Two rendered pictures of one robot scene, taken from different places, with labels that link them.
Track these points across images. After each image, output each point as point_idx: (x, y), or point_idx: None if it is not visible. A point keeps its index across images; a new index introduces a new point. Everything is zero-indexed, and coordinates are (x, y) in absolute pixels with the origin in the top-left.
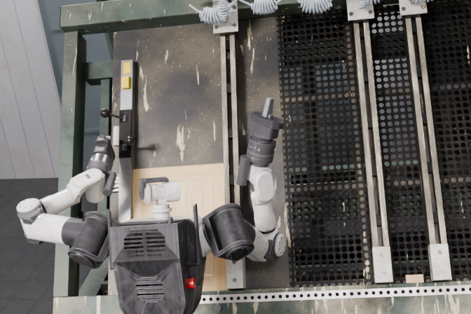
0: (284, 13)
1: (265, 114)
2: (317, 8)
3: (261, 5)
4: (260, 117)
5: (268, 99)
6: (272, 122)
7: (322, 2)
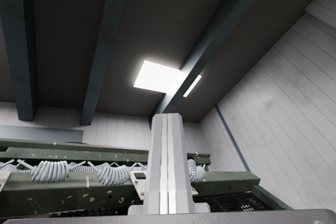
0: (62, 208)
1: (183, 192)
2: (117, 174)
3: (39, 187)
4: (146, 216)
5: (167, 116)
6: (330, 214)
7: (118, 177)
